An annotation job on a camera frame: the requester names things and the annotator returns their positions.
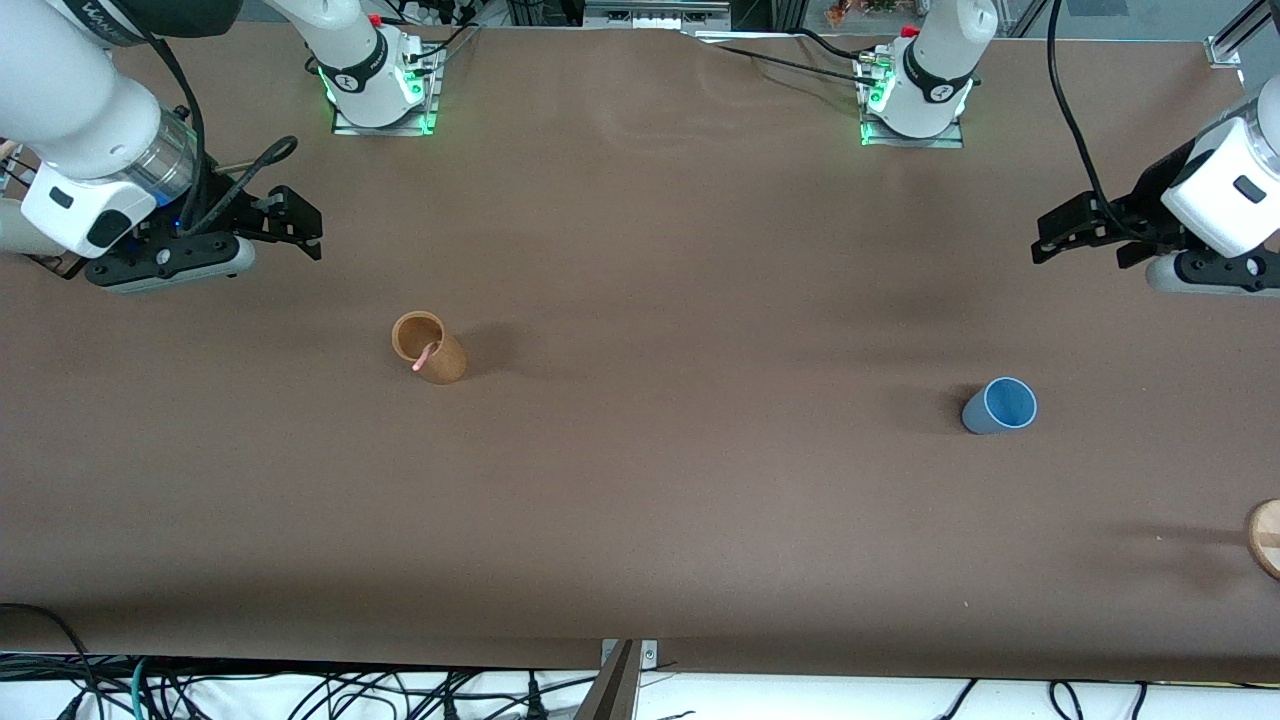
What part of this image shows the black cable on table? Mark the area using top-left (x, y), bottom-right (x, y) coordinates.
top-left (690, 28), bottom-right (886, 91)

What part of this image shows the silver metal bracket plate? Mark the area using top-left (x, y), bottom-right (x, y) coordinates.
top-left (600, 639), bottom-right (660, 670)

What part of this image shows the grey angled beam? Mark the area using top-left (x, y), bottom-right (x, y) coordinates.
top-left (574, 640), bottom-right (642, 720)

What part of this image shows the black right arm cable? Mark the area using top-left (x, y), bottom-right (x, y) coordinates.
top-left (120, 10), bottom-right (301, 237)

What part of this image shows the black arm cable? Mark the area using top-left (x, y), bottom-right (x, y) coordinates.
top-left (1046, 0), bottom-right (1137, 243)
top-left (120, 10), bottom-right (301, 237)

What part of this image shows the blue cup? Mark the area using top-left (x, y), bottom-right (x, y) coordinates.
top-left (961, 376), bottom-right (1039, 437)

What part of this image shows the round wooden disc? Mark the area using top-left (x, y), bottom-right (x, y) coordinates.
top-left (1245, 498), bottom-right (1280, 582)

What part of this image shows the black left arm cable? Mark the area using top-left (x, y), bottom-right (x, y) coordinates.
top-left (1046, 0), bottom-right (1137, 243)

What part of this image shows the aluminium frame profile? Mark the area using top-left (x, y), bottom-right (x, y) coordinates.
top-left (1204, 0), bottom-right (1280, 70)

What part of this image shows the brown cylindrical cup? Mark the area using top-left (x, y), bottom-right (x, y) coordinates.
top-left (391, 311), bottom-right (469, 386)

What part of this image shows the grey metal box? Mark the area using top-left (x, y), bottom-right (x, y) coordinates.
top-left (583, 0), bottom-right (733, 32)

